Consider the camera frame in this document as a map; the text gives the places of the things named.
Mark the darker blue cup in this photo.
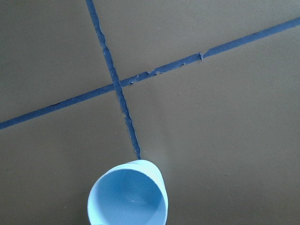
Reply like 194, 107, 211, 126
87, 163, 168, 225

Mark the light blue cup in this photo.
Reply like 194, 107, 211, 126
128, 159, 169, 212

